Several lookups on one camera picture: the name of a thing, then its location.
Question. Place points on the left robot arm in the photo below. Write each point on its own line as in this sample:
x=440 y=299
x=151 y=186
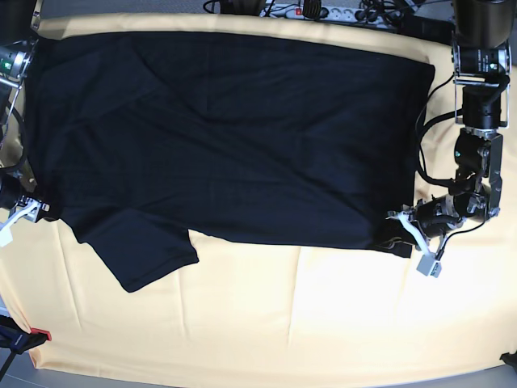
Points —
x=481 y=56

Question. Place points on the dark navy T-shirt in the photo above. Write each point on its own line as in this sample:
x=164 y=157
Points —
x=138 y=138

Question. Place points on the black box on floor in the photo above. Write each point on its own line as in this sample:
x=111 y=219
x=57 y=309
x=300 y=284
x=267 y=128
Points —
x=433 y=30

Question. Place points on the white power strip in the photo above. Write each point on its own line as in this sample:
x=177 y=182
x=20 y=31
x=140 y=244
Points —
x=380 y=14

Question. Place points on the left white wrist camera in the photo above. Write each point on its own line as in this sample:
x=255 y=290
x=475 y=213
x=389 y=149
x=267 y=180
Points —
x=429 y=266

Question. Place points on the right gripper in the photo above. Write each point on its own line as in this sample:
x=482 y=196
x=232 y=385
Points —
x=12 y=192

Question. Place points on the red black table clamp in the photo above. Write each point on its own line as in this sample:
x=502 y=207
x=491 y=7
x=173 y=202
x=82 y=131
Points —
x=18 y=340

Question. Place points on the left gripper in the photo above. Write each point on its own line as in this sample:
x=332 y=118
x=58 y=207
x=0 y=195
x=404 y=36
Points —
x=437 y=217

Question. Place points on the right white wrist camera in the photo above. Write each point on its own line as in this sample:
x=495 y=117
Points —
x=5 y=236

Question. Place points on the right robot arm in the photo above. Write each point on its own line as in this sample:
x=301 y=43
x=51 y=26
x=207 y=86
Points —
x=19 y=22

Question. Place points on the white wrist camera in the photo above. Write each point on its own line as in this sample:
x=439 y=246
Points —
x=5 y=236
x=429 y=266

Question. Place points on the black corner object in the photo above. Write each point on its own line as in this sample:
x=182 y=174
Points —
x=510 y=359

